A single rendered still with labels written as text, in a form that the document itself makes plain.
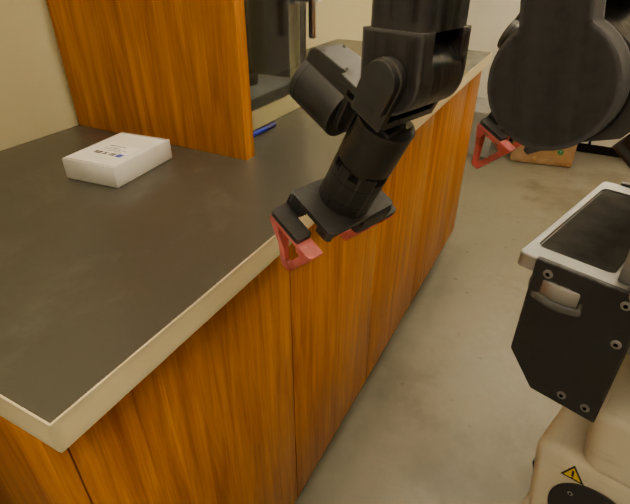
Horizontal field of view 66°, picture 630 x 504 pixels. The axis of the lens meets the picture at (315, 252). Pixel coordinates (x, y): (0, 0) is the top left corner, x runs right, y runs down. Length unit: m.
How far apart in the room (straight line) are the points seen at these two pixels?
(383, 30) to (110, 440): 0.52
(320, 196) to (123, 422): 0.35
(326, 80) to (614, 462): 0.50
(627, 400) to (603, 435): 0.05
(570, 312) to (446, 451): 1.16
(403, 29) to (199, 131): 0.71
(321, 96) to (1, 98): 0.90
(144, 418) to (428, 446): 1.12
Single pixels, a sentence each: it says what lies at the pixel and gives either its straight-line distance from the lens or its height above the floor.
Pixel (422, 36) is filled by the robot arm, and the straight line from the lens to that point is 0.39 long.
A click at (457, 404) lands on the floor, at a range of 1.77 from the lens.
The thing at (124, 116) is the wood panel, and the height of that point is 0.98.
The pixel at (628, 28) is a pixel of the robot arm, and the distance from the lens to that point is 0.35.
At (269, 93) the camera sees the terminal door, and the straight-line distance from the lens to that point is 1.19.
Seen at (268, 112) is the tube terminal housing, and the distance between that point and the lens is 1.21.
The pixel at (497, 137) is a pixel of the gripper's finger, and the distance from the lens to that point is 0.82.
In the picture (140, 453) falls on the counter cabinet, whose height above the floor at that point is 0.76.
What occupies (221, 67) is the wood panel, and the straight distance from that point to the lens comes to 0.97.
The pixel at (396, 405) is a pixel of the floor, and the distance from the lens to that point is 1.72.
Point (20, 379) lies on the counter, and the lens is 0.58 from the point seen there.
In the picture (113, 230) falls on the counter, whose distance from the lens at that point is 0.79.
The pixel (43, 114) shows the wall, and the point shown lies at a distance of 1.32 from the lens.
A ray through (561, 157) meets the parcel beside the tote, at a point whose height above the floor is 0.07.
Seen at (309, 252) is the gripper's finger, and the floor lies 1.04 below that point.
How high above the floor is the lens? 1.30
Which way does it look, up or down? 32 degrees down
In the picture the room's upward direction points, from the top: straight up
